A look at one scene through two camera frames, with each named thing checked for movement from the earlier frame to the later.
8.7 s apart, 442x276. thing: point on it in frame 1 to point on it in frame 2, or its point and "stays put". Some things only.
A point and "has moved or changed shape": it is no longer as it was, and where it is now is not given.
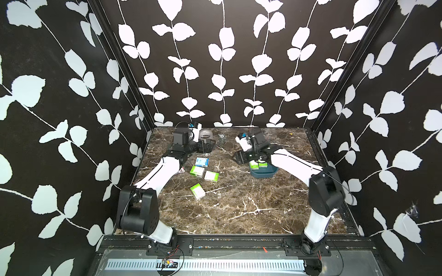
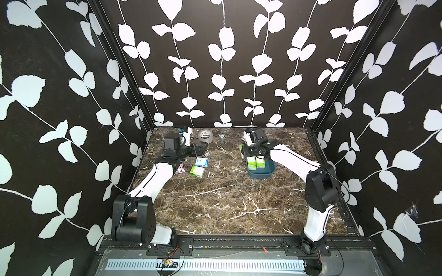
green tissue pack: (198, 191) has moved or changed shape
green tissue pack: (197, 171) stays put
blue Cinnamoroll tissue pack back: (202, 161) stays put
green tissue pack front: (254, 165) stays put
